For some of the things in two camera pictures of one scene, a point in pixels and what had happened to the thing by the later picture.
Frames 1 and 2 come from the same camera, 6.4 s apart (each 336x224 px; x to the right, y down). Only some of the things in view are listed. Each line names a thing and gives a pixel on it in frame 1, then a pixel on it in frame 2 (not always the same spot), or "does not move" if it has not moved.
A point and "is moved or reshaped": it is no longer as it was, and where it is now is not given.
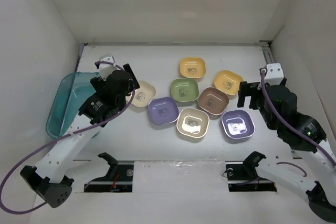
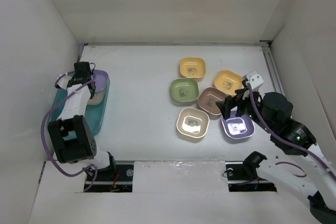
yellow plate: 192,67 does not move
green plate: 184,89 does not move
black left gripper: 99,83 -> 93,94
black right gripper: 247,88 -> 230,100
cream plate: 142,96 is moved or reshaped
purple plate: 163,110 is moved or reshaped
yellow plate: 228,81 does not move
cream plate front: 192,122 does not move
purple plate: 238,124 does not move
